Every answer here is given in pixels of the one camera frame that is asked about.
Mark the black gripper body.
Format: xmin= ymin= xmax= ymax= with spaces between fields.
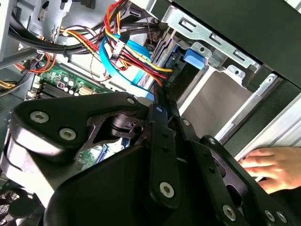
xmin=43 ymin=143 xmax=223 ymax=226

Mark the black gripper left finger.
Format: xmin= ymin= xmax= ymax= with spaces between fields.
xmin=7 ymin=84 xmax=181 ymax=210

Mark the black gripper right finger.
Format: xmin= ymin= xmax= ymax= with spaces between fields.
xmin=161 ymin=86 xmax=296 ymax=226

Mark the blue data wire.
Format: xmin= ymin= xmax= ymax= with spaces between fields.
xmin=98 ymin=32 xmax=157 ymax=104

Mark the hard disk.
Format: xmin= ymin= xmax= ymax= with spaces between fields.
xmin=150 ymin=30 xmax=210 ymax=95

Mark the orange red power wire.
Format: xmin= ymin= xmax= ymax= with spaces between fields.
xmin=103 ymin=0 xmax=179 ymax=95

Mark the person bare hand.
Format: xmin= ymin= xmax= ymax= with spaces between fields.
xmin=239 ymin=145 xmax=301 ymax=195

